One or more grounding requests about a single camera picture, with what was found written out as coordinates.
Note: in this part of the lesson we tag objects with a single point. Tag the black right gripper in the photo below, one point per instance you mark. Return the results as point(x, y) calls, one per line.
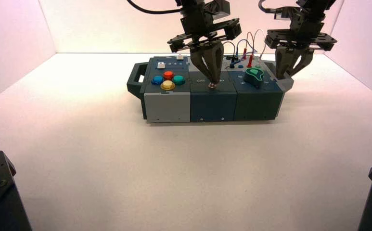
point(300, 36)

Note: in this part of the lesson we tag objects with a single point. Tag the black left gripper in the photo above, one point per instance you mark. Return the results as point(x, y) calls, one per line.
point(205, 32)

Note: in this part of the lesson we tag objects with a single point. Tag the silver toggle switch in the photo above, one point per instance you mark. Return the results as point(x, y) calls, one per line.
point(212, 86)

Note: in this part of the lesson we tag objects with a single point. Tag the blue grey control box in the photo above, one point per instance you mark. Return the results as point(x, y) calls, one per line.
point(212, 105)

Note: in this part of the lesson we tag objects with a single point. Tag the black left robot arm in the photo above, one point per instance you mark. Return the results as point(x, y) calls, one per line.
point(190, 8)

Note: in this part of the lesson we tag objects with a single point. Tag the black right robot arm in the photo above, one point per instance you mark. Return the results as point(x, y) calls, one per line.
point(315, 8)

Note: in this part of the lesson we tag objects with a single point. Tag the white slider knob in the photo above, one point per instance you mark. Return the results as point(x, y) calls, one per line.
point(180, 57)
point(161, 65)

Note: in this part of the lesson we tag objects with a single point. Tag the teal round push button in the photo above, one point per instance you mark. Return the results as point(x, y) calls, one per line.
point(178, 79)

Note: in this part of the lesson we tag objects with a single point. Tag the green rotary knob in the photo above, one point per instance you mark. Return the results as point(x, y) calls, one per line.
point(254, 76)

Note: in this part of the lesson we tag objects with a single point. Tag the red round push button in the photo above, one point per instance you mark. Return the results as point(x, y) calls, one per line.
point(168, 75)

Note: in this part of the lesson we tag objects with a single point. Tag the yellow round push button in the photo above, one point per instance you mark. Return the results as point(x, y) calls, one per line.
point(168, 85)

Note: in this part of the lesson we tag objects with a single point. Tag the blue round push button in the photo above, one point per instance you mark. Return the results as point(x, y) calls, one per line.
point(157, 80)

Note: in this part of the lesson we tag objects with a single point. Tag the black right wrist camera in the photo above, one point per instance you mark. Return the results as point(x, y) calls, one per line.
point(283, 14)

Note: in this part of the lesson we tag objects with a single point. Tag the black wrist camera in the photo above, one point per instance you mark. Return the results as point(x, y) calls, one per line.
point(219, 7)
point(283, 14)

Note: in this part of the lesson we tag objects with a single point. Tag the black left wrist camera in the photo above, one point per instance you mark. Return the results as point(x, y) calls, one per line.
point(219, 7)

